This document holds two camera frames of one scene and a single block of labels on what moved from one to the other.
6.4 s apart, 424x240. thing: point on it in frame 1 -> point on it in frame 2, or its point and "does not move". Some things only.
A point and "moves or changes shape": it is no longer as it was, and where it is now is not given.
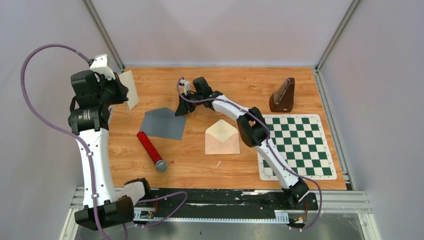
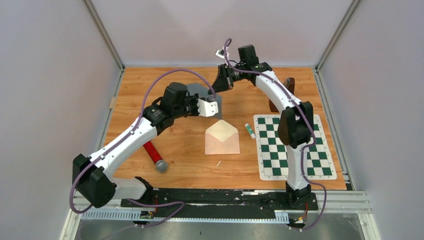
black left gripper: [121, 89] -> [194, 99]
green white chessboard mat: [300, 140] does not move
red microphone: [161, 165] does not move
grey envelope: [163, 123] moves or changes shape
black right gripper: [184, 107] -> [222, 82]
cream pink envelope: [222, 138] does not move
